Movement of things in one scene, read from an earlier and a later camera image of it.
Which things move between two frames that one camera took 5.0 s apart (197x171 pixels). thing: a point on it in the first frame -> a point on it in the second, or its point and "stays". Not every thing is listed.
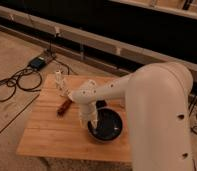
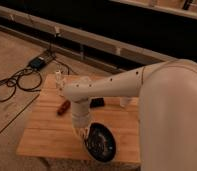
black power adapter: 38,63 stays
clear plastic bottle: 62,87 stays
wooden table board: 49,134 stays
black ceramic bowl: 108,127 -> 100,142
